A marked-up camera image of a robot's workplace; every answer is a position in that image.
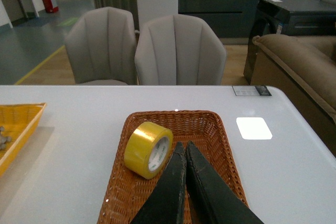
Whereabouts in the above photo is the left grey upholstered chair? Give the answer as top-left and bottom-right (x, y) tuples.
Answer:
(65, 7), (137, 86)

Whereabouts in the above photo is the red box on floor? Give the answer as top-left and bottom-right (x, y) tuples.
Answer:
(42, 0), (59, 13)

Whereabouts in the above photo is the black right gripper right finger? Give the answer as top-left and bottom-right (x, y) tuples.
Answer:
(186, 141), (262, 223)

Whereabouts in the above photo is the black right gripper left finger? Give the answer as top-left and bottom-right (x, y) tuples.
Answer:
(131, 142), (187, 223)

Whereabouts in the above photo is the label sticker on table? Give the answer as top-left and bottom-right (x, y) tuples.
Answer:
(232, 86), (271, 97)

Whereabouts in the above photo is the right grey upholstered chair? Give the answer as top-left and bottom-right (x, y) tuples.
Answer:
(134, 14), (227, 86)

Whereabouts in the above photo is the grey upholstered chair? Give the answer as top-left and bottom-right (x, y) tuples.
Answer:
(134, 14), (227, 86)
(65, 7), (137, 86)

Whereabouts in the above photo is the panda figurine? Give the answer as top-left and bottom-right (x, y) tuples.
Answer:
(0, 126), (12, 150)

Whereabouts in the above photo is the yellow packing tape roll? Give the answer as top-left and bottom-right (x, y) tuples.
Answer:
(124, 122), (173, 179)

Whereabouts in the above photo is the black appliance cabinet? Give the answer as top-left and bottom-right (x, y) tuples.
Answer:
(244, 0), (335, 83)

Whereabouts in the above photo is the brown sofa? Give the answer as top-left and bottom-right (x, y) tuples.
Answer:
(250, 34), (335, 154)

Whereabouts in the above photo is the yellow woven basket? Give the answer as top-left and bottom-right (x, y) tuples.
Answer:
(1, 103), (47, 174)

